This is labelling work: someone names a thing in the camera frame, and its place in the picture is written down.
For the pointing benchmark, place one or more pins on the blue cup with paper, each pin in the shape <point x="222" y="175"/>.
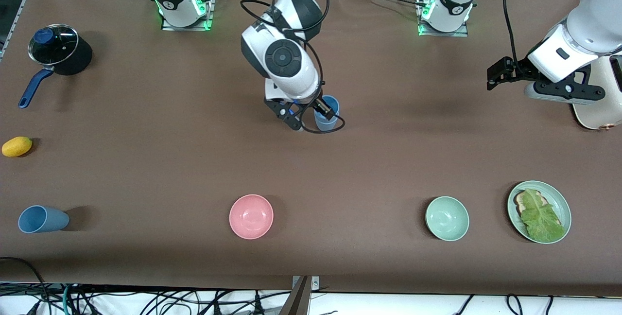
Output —
<point x="325" y="126"/>

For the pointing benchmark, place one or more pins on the brown table cover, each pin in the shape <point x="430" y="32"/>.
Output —
<point x="311" y="174"/>

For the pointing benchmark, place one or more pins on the cream toaster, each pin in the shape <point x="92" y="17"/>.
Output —
<point x="597" y="115"/>

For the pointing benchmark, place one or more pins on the pink bowl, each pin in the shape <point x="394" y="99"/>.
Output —
<point x="251" y="217"/>

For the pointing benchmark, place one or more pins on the toast slice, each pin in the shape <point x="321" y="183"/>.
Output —
<point x="520" y="203"/>

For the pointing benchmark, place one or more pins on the light green plate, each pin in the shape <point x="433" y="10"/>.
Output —
<point x="563" y="208"/>

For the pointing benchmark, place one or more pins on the green lettuce leaf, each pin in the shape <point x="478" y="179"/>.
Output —
<point x="542" y="218"/>

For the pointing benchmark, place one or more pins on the light green bowl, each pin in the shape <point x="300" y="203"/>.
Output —
<point x="447" y="218"/>

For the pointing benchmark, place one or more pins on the black pot with glass lid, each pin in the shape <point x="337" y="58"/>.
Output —
<point x="63" y="50"/>

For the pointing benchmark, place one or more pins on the yellow lemon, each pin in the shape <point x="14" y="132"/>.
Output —
<point x="17" y="147"/>

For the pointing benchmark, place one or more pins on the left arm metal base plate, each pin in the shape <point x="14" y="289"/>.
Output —
<point x="423" y="30"/>

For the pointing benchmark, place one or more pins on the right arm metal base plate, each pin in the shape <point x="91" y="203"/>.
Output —
<point x="208" y="13"/>

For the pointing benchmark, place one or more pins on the metal bracket with dark beam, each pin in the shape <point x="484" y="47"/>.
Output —
<point x="301" y="300"/>

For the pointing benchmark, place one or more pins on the aluminium table edge rail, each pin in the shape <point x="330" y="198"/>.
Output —
<point x="17" y="13"/>

